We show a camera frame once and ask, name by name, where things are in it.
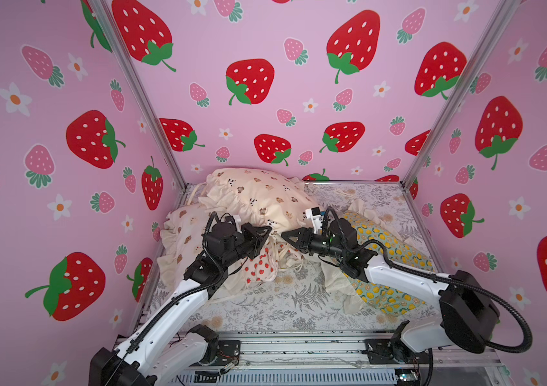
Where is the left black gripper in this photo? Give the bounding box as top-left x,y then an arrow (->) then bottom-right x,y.
219,224 -> 269,273

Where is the cream animal print ruffled pillowcase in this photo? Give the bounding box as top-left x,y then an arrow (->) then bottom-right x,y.
198,166 -> 366,315

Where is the red strawberry print ruffled pillowcase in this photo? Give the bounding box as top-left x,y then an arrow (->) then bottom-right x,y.
240,241 -> 304,286

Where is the lemon print pillowcase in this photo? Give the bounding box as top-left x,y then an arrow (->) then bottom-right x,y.
339,211 -> 439,317

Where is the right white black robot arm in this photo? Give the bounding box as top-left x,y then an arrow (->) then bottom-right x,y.
281,219 -> 499,362

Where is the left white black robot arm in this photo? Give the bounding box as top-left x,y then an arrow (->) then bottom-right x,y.
88,219 -> 272,385

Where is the cream bear print pillow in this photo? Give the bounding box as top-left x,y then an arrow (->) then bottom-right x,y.
157,203 -> 226,292

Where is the grey fern print table cloth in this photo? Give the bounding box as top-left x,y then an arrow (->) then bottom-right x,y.
181,183 -> 437,334

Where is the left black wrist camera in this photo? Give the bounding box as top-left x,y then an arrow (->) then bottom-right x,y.
204,222 -> 240,255

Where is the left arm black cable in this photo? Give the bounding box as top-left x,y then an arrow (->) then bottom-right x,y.
103,211 -> 240,386

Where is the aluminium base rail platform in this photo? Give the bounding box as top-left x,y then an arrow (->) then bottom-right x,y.
166,331 -> 514,385

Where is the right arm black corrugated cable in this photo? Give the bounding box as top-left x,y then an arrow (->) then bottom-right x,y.
323,207 -> 534,354

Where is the left aluminium frame post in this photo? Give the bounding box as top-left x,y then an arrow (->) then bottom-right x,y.
90,0 -> 186,191

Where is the aluminium frame post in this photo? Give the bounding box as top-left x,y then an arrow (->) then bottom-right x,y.
400,0 -> 520,193
90,0 -> 186,191

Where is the right aluminium frame post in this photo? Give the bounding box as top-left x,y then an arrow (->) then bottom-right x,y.
400,0 -> 520,193

